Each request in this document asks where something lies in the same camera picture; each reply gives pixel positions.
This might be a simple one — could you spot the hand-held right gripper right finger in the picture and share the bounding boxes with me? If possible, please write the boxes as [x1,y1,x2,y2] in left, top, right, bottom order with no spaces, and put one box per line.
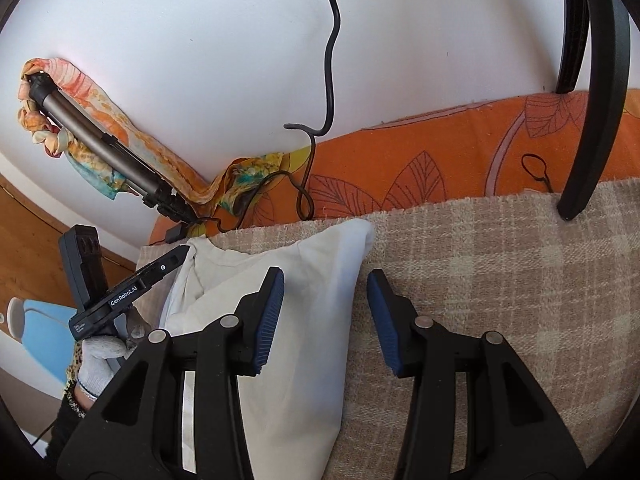
[367,270,588,480]

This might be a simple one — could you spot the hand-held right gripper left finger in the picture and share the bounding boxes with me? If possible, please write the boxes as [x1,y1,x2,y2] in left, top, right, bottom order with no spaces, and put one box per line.
[57,267,286,480]

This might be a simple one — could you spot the white t-shirt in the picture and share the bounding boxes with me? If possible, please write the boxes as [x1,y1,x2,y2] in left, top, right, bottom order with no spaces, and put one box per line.
[159,217,376,480]

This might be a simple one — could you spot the person's left forearm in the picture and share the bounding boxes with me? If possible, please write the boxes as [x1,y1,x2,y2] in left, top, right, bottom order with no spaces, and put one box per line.
[45,350,98,461]

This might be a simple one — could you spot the person's left hand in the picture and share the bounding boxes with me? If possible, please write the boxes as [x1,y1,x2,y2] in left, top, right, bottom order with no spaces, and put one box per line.
[77,317,151,401]

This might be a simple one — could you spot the light blue chair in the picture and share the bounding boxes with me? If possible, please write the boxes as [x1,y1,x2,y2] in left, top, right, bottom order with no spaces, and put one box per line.
[7,297,81,396]

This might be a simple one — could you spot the beige checked blanket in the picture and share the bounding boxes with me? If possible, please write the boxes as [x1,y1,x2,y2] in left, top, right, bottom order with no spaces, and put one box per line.
[137,177,640,480]

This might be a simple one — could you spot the colourful patterned scarf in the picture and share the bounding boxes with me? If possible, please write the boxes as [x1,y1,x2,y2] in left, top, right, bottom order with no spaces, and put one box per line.
[17,57,301,221]

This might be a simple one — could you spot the grey folded tripod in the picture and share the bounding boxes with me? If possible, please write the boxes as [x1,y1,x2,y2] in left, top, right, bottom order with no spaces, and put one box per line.
[27,72,198,223]

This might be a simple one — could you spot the orange leaf-print sheet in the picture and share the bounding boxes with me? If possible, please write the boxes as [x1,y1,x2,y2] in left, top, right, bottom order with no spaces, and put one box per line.
[147,91,640,248]

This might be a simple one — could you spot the black cord loop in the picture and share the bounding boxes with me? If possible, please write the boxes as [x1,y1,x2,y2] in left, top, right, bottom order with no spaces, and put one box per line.
[520,154,556,193]

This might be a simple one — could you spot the black ring light cable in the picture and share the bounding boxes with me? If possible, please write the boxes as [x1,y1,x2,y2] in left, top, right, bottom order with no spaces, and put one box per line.
[160,0,352,246]

